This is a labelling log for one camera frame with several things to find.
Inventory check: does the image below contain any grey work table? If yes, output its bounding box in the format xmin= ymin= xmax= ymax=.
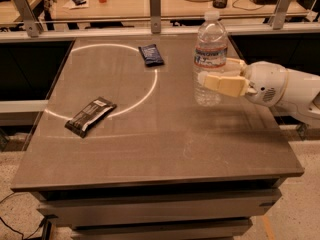
xmin=12 ymin=34 xmax=303 ymax=240

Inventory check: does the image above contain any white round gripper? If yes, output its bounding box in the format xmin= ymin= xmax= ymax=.
xmin=197 ymin=58 xmax=288 ymax=107

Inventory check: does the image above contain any black mesh pen cup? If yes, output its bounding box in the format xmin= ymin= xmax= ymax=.
xmin=213 ymin=0 xmax=228 ymax=9

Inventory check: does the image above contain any left metal railing bracket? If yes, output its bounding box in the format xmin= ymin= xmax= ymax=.
xmin=13 ymin=0 xmax=43 ymax=37

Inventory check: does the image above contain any dark blue snack packet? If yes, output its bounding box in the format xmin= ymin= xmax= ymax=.
xmin=139 ymin=44 xmax=164 ymax=67

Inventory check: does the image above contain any middle metal railing bracket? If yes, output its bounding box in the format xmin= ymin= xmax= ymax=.
xmin=149 ymin=0 xmax=161 ymax=34

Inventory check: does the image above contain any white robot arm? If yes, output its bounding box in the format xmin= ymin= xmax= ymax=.
xmin=197 ymin=58 xmax=320 ymax=127

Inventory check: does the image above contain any light wooden background desk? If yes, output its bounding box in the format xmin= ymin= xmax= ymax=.
xmin=49 ymin=0 xmax=307 ymax=21

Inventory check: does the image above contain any black snack bar wrapper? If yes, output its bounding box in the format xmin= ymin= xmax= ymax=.
xmin=65 ymin=97 xmax=117 ymax=138

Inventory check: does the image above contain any black floor cable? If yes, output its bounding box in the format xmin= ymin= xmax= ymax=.
xmin=0 ymin=192 xmax=48 ymax=240

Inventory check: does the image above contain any clear plastic water bottle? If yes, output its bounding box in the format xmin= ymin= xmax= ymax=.
xmin=193 ymin=10 xmax=228 ymax=107

